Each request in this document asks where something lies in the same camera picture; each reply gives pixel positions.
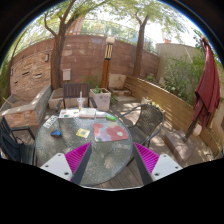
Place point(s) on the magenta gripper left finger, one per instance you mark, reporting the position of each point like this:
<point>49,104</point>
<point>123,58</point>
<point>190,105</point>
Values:
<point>70,166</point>

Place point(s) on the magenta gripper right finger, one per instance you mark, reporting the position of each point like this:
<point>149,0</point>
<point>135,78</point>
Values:
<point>153,166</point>

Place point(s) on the blue computer mouse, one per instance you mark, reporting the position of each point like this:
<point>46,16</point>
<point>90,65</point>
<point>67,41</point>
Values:
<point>56,134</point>

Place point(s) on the floral pink mouse pad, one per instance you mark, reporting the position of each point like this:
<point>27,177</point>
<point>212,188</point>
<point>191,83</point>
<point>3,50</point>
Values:
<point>109,131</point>

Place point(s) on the yellow square card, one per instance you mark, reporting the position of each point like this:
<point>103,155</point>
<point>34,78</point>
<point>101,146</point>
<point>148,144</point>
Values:
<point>83,133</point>

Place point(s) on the round glass patio table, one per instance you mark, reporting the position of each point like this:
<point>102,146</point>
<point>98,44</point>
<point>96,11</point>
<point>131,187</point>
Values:
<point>100,145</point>

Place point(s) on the concrete umbrella base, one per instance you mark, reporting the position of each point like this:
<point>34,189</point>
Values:
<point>193,151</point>

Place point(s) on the metal mesh chair right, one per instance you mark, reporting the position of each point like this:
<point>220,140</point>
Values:
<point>149,123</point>

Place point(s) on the white printed card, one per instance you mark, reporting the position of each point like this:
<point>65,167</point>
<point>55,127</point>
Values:
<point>50,121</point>

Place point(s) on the white open book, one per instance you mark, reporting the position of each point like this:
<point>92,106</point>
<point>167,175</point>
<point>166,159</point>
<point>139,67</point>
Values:
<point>87,113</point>

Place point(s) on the green small object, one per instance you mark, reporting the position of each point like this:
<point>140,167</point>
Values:
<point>111,117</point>

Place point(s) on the plastic cup with straw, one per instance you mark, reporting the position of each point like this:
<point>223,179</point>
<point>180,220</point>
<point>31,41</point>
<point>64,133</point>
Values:
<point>80,101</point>

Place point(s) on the black chair left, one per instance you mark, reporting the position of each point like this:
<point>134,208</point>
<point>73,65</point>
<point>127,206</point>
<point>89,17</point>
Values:
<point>14,148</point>

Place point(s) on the white square planter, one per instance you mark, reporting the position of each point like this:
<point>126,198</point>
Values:
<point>102,97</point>

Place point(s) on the dark wooden chair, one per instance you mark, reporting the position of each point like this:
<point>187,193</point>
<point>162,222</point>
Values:
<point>76,90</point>

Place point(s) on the right tree trunk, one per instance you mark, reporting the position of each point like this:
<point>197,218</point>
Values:
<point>140,43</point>

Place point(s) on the tree trunk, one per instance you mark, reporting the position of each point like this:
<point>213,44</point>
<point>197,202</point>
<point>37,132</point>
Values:
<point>140,43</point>
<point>66,12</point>

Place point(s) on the folded red patio umbrella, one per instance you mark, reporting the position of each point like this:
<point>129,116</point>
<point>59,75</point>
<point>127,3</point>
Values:
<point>207,92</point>

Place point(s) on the left tree trunk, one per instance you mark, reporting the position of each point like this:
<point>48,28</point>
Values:
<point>66,12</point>

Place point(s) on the wooden lamp post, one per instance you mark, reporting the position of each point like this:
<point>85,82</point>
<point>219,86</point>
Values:
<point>107,58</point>

